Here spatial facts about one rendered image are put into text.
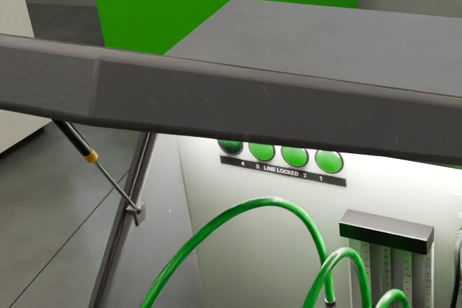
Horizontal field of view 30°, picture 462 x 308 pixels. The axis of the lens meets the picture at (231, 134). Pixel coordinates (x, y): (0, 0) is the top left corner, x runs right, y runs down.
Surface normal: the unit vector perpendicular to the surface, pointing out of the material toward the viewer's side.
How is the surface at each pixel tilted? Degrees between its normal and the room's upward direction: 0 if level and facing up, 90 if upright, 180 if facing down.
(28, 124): 90
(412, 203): 90
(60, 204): 0
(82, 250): 0
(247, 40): 0
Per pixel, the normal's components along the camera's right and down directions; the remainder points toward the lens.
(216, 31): -0.11, -0.86
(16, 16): 0.80, 0.22
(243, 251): -0.47, 0.49
